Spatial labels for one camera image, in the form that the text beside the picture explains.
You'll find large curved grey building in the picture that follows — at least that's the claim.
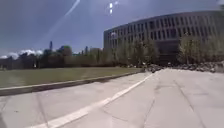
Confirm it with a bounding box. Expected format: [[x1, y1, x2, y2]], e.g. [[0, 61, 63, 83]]
[[102, 9, 224, 65]]

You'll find concrete kerb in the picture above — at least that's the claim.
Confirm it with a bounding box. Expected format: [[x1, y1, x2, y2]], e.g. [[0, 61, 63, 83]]
[[0, 69, 146, 97]]

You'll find row of trees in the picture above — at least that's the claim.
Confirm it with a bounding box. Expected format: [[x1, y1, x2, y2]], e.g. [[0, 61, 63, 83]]
[[96, 33, 224, 67]]

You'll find pale concrete slab plaza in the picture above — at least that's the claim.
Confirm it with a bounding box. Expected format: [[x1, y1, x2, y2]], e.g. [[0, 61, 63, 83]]
[[0, 68, 224, 128]]

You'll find row of parked bicycles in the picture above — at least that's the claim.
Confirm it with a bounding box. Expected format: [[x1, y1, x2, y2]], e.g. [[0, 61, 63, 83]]
[[143, 61, 224, 74]]

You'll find grass lawn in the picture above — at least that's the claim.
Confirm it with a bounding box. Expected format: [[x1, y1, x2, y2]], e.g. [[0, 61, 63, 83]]
[[0, 66, 144, 89]]

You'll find dark tree cluster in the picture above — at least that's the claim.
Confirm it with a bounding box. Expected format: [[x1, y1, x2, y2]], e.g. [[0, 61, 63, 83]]
[[0, 41, 99, 70]]

